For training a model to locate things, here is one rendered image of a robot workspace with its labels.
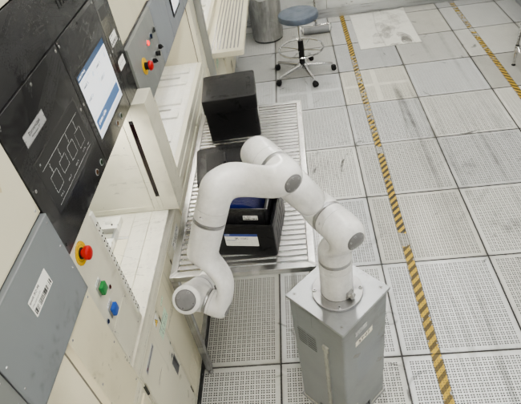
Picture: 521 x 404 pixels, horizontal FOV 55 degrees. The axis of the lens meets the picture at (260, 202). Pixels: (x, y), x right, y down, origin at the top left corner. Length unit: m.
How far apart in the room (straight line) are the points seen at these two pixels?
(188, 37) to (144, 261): 1.76
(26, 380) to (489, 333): 2.20
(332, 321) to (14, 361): 1.08
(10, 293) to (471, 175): 3.07
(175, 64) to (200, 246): 2.26
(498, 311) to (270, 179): 1.89
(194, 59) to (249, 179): 2.23
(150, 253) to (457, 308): 1.64
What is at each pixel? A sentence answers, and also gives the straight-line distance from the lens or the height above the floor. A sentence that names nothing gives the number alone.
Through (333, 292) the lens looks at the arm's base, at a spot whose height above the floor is 0.83.
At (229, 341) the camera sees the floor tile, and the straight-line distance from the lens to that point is 2.77.
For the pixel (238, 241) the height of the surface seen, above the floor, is 0.84.
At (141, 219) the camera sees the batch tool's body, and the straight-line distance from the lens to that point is 2.24.
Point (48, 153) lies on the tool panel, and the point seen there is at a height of 1.63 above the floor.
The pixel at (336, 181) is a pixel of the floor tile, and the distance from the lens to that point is 3.57.
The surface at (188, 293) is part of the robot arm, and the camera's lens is 1.43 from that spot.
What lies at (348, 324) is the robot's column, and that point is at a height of 0.76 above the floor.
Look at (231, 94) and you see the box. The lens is 2.66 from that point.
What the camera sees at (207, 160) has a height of 0.86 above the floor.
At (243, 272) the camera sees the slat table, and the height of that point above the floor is 0.76.
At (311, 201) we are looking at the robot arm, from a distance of 1.45.
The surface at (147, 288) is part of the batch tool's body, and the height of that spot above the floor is 0.87.
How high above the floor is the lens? 2.27
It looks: 41 degrees down
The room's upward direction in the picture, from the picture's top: 11 degrees counter-clockwise
